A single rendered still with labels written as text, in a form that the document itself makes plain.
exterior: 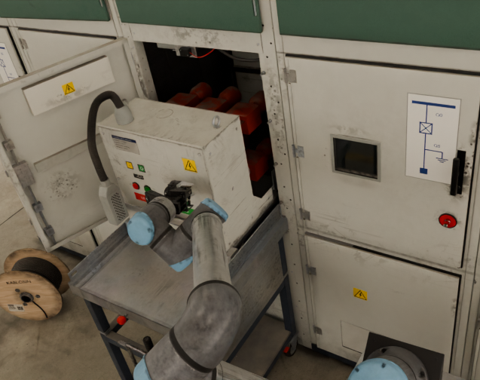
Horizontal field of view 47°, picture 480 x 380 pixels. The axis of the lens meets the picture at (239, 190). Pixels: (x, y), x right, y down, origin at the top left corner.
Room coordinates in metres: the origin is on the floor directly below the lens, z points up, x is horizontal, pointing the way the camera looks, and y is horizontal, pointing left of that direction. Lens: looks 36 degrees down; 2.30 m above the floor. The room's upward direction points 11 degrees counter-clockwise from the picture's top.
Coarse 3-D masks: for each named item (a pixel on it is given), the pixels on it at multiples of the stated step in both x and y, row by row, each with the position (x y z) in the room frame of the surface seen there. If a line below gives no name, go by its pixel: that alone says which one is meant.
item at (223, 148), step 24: (144, 120) 1.80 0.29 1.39; (168, 120) 1.77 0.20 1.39; (192, 120) 1.73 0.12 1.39; (216, 120) 1.70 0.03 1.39; (192, 144) 1.56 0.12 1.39; (216, 144) 1.59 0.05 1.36; (240, 144) 1.69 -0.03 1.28; (216, 168) 1.57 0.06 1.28; (240, 168) 1.67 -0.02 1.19; (216, 192) 1.55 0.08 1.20; (240, 192) 1.65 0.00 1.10; (240, 216) 1.63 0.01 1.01
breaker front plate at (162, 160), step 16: (112, 144) 1.81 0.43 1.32; (144, 144) 1.70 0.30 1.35; (160, 144) 1.65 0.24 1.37; (176, 144) 1.60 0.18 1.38; (112, 160) 1.82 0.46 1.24; (128, 160) 1.77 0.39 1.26; (144, 160) 1.71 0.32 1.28; (160, 160) 1.66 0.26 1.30; (176, 160) 1.61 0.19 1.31; (192, 160) 1.57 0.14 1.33; (128, 176) 1.79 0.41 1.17; (144, 176) 1.73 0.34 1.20; (160, 176) 1.68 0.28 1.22; (176, 176) 1.63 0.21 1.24; (192, 176) 1.58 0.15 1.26; (208, 176) 1.53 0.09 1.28; (128, 192) 1.81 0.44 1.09; (144, 192) 1.75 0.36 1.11; (160, 192) 1.69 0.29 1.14; (208, 192) 1.54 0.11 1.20; (192, 208) 1.60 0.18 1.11
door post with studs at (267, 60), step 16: (272, 32) 1.74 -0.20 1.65; (272, 48) 1.74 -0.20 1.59; (272, 64) 1.75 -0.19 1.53; (272, 80) 1.75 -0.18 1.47; (272, 96) 1.76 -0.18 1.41; (272, 112) 1.76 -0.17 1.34; (272, 128) 1.77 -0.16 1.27; (272, 144) 1.78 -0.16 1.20; (288, 176) 1.74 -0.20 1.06; (288, 192) 1.75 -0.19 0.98; (288, 208) 1.75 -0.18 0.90; (304, 304) 1.74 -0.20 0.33; (304, 320) 1.75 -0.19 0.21; (304, 336) 1.75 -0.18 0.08
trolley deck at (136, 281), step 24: (264, 216) 1.80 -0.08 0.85; (264, 240) 1.65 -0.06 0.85; (120, 264) 1.67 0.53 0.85; (144, 264) 1.65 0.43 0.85; (192, 264) 1.59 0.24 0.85; (72, 288) 1.61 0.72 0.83; (96, 288) 1.56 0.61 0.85; (120, 288) 1.54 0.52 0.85; (144, 288) 1.51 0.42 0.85; (168, 288) 1.49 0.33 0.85; (192, 288) 1.46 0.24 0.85; (240, 288) 1.46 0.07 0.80; (120, 312) 1.45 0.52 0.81; (144, 312) 1.39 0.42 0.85; (168, 312) 1.37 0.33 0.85
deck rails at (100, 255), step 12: (276, 216) 1.75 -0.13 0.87; (120, 228) 1.83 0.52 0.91; (264, 228) 1.68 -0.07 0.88; (108, 240) 1.77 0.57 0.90; (120, 240) 1.81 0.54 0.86; (252, 240) 1.61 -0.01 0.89; (96, 252) 1.71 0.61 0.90; (108, 252) 1.75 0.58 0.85; (240, 252) 1.54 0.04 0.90; (252, 252) 1.59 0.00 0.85; (84, 264) 1.66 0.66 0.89; (96, 264) 1.70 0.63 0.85; (228, 264) 1.48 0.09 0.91; (240, 264) 1.53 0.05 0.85; (72, 276) 1.61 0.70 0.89; (84, 276) 1.64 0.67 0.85
